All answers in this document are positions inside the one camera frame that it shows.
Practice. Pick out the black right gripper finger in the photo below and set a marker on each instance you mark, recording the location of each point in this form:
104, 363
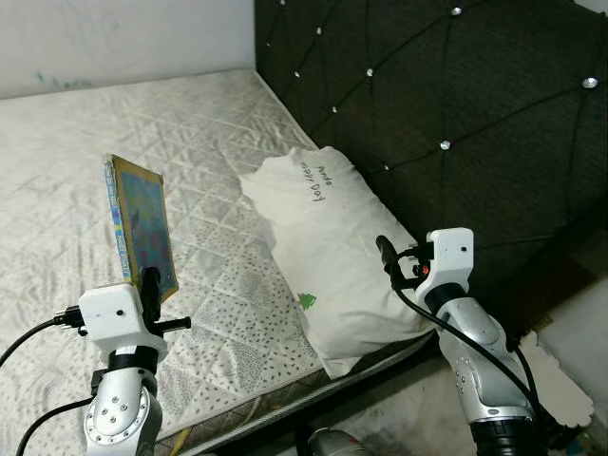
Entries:
387, 255

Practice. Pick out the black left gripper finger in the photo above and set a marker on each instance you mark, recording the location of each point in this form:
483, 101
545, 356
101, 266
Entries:
150, 293

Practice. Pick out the white pillow with lettering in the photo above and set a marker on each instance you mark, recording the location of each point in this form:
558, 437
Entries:
332, 247

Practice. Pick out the blue yellow children's book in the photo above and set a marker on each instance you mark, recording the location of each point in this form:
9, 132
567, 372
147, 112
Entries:
142, 218

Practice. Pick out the white quilted mattress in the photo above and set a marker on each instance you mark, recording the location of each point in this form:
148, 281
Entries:
57, 190

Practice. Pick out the black tufted headboard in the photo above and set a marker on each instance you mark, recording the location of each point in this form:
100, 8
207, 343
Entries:
456, 95

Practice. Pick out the white scalloped foam board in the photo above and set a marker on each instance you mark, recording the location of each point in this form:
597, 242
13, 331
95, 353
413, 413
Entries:
560, 389

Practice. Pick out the silver right robot leg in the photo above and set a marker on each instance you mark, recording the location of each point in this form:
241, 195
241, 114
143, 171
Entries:
332, 445

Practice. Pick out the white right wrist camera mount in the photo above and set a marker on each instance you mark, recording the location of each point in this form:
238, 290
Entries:
451, 255

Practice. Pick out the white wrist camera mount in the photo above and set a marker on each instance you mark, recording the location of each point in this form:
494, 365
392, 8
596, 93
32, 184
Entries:
451, 255
114, 313

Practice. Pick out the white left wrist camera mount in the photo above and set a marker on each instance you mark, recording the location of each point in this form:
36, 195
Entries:
114, 313

